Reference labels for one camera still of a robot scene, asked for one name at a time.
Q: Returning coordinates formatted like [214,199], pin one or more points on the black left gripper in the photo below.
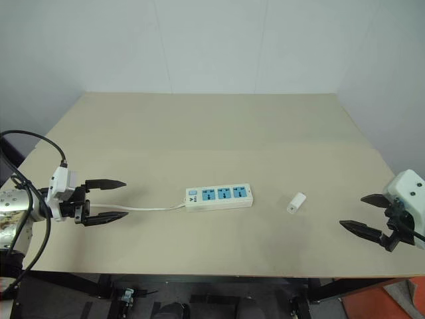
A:
[79,206]

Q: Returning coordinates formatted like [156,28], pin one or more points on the small metallic fitting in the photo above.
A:
[127,295]

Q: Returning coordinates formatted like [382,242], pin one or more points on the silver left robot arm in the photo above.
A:
[13,202]

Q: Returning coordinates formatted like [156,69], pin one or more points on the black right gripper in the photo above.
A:
[400,229]

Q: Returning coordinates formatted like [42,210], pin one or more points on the black metal table frame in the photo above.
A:
[83,282]

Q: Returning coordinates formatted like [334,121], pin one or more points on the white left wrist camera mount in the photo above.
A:
[59,181]

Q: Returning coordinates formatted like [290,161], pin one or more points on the white power strip blue sockets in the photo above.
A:
[219,203]

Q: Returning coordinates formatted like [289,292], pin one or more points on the orange panel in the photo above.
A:
[362,299]

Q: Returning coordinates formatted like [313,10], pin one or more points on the white plug adapter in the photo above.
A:
[296,202]

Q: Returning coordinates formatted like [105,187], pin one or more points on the dark rounded shape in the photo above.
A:
[171,311]

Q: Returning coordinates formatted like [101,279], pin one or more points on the grey cloth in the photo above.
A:
[406,297]

